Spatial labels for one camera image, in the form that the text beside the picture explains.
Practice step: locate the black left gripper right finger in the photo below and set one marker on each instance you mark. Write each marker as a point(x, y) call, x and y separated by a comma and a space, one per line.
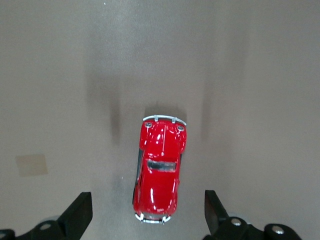
point(217, 220)

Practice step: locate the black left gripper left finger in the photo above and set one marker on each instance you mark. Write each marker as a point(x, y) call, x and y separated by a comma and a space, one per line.
point(75, 215)

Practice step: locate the red beetle toy car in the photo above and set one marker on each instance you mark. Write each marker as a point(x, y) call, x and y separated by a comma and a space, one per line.
point(160, 180)

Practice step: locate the square tape patch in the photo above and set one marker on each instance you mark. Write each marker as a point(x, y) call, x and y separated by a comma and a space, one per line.
point(31, 165)

